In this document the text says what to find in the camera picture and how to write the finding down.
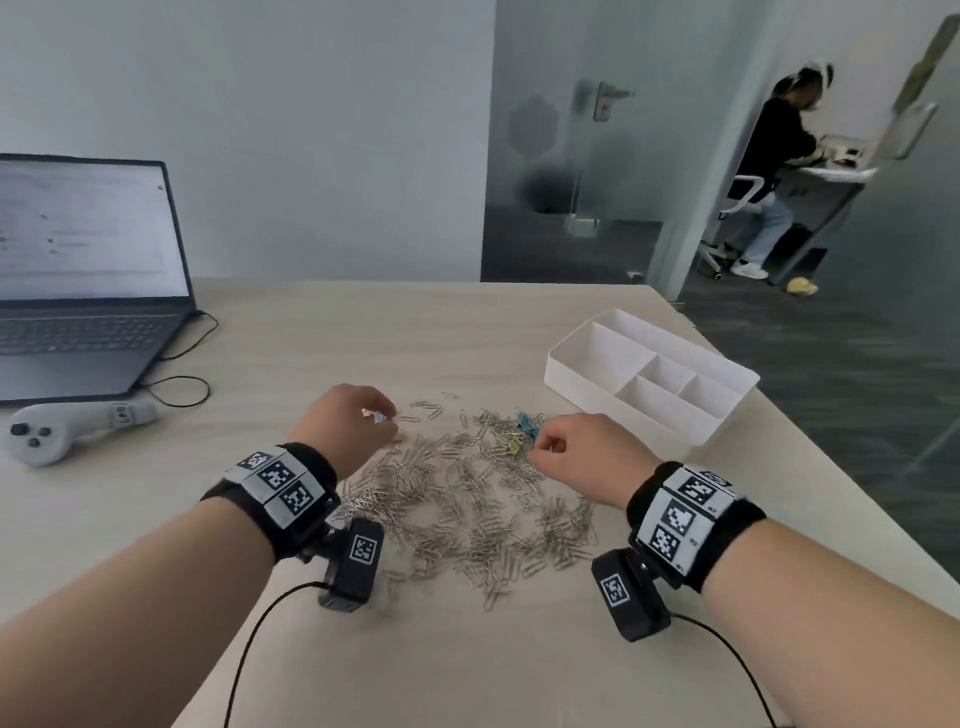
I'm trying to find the person's right hand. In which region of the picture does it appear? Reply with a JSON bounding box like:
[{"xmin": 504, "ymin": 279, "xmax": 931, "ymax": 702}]
[{"xmin": 528, "ymin": 412, "xmax": 661, "ymax": 511}]

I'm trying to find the person's left hand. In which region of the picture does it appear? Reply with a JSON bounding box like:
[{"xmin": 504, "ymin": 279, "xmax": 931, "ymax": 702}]
[{"xmin": 288, "ymin": 383, "xmax": 399, "ymax": 481}]

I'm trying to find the pile of coloured binder clips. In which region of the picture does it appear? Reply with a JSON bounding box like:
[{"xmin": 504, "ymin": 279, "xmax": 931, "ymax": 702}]
[{"xmin": 506, "ymin": 410, "xmax": 545, "ymax": 459}]

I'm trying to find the white compartment organizer tray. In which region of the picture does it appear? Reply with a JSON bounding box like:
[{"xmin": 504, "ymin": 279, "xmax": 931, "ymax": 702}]
[{"xmin": 543, "ymin": 307, "xmax": 763, "ymax": 450}]

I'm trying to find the pile of silver paper clips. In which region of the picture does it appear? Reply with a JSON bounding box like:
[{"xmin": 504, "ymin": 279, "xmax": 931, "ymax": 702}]
[{"xmin": 333, "ymin": 389, "xmax": 601, "ymax": 613}]

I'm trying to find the person's left forearm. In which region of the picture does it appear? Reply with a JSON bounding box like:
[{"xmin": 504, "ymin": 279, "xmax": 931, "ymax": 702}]
[{"xmin": 0, "ymin": 494, "xmax": 279, "ymax": 728}]

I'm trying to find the person's right forearm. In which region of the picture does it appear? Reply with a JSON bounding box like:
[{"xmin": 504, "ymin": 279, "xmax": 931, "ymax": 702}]
[{"xmin": 701, "ymin": 517, "xmax": 960, "ymax": 728}]

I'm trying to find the black left wristband with markers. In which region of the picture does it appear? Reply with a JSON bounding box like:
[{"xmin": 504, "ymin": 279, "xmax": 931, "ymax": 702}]
[{"xmin": 200, "ymin": 442, "xmax": 343, "ymax": 564}]

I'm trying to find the black wristband with markers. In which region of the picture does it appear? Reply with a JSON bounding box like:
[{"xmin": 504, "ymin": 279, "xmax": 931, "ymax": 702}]
[
  {"xmin": 626, "ymin": 461, "xmax": 768, "ymax": 594},
  {"xmin": 200, "ymin": 442, "xmax": 343, "ymax": 564}
]

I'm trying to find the black right wristband with markers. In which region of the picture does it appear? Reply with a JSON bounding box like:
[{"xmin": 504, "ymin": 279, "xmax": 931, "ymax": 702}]
[{"xmin": 626, "ymin": 461, "xmax": 768, "ymax": 594}]

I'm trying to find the white handheld controller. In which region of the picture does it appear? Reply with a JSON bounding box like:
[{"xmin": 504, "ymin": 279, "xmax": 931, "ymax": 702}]
[{"xmin": 5, "ymin": 398, "xmax": 160, "ymax": 468}]

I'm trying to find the white office chair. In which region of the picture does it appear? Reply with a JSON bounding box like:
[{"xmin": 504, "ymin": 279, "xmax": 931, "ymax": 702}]
[{"xmin": 693, "ymin": 173, "xmax": 766, "ymax": 280}]

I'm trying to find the dark grey laptop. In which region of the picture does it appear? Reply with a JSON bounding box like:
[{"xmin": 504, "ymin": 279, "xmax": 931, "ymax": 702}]
[{"xmin": 0, "ymin": 153, "xmax": 198, "ymax": 405}]

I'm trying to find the hexagonal glass sticker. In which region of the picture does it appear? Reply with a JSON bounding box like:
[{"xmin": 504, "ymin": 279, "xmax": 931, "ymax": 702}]
[{"xmin": 508, "ymin": 95, "xmax": 560, "ymax": 159}]

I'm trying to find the white office desk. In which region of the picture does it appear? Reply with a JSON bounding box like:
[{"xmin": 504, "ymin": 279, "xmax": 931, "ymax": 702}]
[{"xmin": 772, "ymin": 133, "xmax": 879, "ymax": 286}]

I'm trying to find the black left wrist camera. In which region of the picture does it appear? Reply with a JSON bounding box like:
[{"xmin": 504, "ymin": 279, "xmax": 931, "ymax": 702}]
[{"xmin": 318, "ymin": 517, "xmax": 385, "ymax": 615}]

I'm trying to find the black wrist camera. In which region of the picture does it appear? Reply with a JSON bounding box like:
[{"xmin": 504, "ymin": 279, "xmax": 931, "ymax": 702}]
[
  {"xmin": 590, "ymin": 547, "xmax": 673, "ymax": 644},
  {"xmin": 318, "ymin": 517, "xmax": 385, "ymax": 615}
]

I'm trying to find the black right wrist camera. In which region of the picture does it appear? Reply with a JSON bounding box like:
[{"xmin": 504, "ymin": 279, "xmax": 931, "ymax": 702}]
[{"xmin": 590, "ymin": 547, "xmax": 673, "ymax": 644}]

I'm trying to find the black laptop cable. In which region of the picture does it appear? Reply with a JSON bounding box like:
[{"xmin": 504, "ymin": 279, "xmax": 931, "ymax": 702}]
[{"xmin": 138, "ymin": 309, "xmax": 220, "ymax": 410}]

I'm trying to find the black left camera cable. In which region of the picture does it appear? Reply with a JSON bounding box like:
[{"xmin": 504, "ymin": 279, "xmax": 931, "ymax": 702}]
[{"xmin": 223, "ymin": 581, "xmax": 331, "ymax": 728}]

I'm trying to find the black camera cable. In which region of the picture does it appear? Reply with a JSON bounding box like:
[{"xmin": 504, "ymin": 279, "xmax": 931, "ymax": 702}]
[
  {"xmin": 667, "ymin": 611, "xmax": 778, "ymax": 728},
  {"xmin": 223, "ymin": 581, "xmax": 331, "ymax": 728}
]

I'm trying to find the black right camera cable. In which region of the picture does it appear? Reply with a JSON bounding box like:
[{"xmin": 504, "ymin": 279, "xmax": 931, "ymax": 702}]
[{"xmin": 667, "ymin": 611, "xmax": 778, "ymax": 728}]

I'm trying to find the metal lever door handle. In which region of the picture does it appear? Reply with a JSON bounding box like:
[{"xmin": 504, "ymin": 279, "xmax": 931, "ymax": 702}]
[{"xmin": 592, "ymin": 80, "xmax": 637, "ymax": 123}]

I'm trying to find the metal bar door handle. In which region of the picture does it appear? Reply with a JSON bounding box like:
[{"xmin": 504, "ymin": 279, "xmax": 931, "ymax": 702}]
[{"xmin": 873, "ymin": 101, "xmax": 940, "ymax": 163}]

